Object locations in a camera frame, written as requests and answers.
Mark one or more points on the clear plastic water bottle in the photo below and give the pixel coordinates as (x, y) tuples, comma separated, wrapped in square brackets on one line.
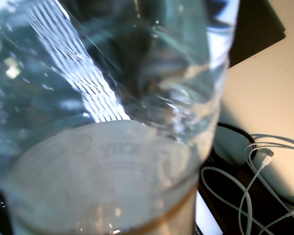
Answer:
[(100, 98)]

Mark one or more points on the plain dark grey mat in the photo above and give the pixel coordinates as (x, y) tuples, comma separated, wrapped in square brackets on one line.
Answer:
[(257, 27)]

